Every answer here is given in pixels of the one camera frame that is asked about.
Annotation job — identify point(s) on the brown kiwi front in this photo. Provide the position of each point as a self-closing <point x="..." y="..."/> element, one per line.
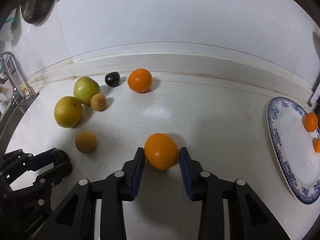
<point x="85" y="142"/>

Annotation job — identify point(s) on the dark plum front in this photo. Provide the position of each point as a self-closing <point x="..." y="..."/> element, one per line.
<point x="59" y="156"/>

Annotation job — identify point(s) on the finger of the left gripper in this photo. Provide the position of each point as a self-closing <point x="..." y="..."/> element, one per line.
<point x="55" y="175"/>
<point x="42" y="159"/>

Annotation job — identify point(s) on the corner metal shelf rack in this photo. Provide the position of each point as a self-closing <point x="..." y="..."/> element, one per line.
<point x="315" y="96"/>

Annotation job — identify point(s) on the green pear back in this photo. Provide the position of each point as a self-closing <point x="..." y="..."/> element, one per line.
<point x="85" y="88"/>

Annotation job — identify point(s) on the brown kiwi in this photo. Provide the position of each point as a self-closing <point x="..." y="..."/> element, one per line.
<point x="98" y="102"/>
<point x="85" y="142"/>

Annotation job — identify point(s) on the brown kiwi back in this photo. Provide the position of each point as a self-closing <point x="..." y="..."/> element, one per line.
<point x="98" y="102"/>

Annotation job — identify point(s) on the dark plum back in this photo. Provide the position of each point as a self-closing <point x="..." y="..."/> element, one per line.
<point x="112" y="79"/>

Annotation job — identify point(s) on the black frying pan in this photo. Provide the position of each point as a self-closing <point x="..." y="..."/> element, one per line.
<point x="35" y="11"/>

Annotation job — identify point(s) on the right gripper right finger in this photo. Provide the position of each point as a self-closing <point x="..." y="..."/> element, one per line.
<point x="249" y="217"/>

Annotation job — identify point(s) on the small orange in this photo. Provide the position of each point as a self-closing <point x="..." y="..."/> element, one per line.
<point x="161" y="151"/>
<point x="316" y="145"/>

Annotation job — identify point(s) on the yellow pear front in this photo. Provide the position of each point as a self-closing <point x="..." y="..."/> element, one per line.
<point x="68" y="112"/>

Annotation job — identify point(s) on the blue white oval plate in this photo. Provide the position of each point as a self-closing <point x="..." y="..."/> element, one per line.
<point x="293" y="147"/>

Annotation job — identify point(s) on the large orange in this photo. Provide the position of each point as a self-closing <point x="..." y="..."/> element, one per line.
<point x="310" y="122"/>

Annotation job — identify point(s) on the dark plum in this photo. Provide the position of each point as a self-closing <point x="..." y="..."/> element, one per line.
<point x="112" y="79"/>
<point x="59" y="156"/>

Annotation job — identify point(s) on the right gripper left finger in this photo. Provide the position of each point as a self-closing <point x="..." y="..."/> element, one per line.
<point x="74" y="218"/>

